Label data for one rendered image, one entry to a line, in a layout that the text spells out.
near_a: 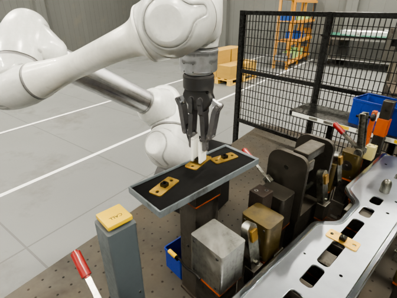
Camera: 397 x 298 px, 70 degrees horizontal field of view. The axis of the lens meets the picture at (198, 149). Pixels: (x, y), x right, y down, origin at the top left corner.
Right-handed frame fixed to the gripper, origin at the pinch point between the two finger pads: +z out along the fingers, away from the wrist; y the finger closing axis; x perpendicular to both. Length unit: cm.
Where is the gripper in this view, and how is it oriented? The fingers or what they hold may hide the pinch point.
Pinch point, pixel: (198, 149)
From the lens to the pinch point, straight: 76.6
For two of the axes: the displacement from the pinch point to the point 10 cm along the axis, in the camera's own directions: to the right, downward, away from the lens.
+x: 5.4, -3.8, 7.5
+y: 8.4, 2.4, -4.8
